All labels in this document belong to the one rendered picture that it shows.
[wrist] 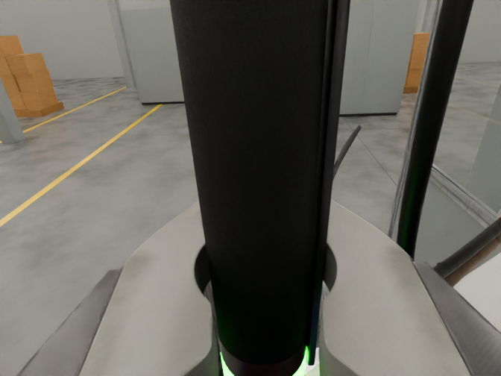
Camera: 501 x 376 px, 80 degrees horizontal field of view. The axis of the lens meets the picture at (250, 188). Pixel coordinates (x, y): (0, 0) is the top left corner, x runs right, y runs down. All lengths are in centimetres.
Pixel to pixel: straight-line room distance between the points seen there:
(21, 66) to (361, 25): 665
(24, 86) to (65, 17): 630
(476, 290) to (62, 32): 1427
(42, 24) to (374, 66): 1215
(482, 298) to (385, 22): 546
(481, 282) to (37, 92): 810
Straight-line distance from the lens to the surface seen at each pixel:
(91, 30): 1383
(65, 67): 1461
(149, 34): 753
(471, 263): 31
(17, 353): 232
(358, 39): 573
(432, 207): 145
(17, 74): 833
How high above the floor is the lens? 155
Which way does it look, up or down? 28 degrees down
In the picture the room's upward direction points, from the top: 3 degrees counter-clockwise
